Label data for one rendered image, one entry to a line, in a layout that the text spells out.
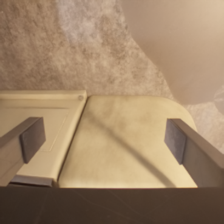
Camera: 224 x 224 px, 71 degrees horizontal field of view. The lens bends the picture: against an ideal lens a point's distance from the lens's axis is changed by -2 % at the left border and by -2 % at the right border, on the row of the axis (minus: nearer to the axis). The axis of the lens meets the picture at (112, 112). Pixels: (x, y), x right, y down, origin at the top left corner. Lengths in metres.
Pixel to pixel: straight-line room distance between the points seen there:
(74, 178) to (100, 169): 0.11
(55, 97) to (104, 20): 0.55
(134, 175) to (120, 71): 0.57
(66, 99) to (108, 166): 0.57
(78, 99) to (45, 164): 0.47
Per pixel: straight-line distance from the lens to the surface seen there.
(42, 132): 0.17
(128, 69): 0.95
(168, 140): 0.16
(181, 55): 0.95
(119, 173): 0.68
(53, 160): 0.78
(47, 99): 1.15
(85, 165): 0.72
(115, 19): 0.87
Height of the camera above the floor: 0.85
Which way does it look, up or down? 48 degrees down
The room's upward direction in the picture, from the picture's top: 170 degrees counter-clockwise
